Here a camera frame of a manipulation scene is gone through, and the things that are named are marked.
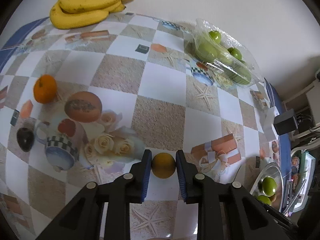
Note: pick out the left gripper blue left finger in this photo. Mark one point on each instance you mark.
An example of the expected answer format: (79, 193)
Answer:
(146, 169)

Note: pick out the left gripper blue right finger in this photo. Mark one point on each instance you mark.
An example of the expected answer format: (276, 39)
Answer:
(180, 167)

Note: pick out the tan longan fruit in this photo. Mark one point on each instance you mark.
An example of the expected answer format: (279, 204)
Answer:
(163, 165)

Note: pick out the oblong green fruit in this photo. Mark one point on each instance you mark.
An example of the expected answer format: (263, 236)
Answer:
(264, 199)

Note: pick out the round green apple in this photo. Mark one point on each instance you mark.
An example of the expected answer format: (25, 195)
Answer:
(268, 186)

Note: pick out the dark plum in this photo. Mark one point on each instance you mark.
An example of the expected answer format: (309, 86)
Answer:
(25, 139)

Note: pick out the small orange tangerine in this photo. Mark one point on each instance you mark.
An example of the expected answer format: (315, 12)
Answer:
(45, 89)

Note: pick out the clear box of green fruits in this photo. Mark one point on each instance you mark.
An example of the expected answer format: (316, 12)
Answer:
(220, 56)

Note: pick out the large steel bowl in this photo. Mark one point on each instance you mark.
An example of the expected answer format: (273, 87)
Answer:
(271, 170)

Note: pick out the checkered fruit print tablecloth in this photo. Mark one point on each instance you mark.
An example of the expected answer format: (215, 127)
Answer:
(123, 86)

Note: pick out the black power adapter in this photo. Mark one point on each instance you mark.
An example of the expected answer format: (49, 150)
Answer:
(285, 122)

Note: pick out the white plastic chair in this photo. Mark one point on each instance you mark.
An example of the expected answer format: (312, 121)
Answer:
(312, 148)

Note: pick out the green book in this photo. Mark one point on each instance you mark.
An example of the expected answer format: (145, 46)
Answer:
(303, 167)

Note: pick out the white shelf rack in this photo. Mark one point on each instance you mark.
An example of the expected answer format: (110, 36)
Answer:
(305, 103)

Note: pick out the yellow banana bunch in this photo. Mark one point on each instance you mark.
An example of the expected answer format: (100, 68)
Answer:
(71, 14)

